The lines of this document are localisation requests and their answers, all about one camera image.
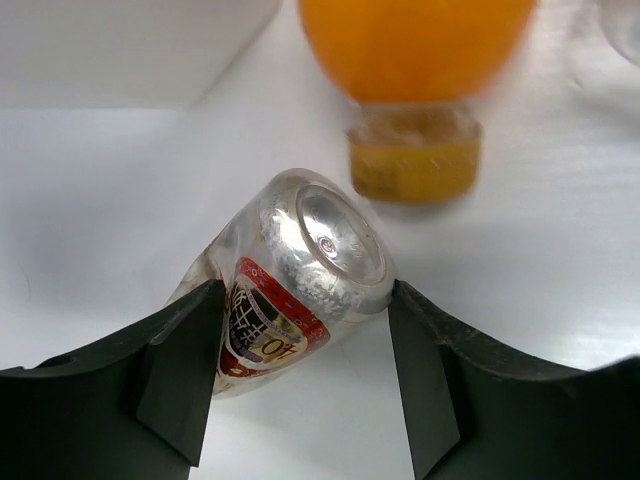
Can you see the clear plastic jar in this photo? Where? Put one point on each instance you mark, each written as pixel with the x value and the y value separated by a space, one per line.
pixel 619 22

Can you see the clear bottle red cap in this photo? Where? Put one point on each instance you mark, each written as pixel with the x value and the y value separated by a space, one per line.
pixel 302 268

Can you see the orange juice bottle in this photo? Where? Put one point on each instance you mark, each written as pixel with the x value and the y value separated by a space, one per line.
pixel 413 68

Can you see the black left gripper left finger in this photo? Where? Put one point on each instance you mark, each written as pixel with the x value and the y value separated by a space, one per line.
pixel 132 405

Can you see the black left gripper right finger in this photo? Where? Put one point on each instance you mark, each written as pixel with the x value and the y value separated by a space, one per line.
pixel 476 408

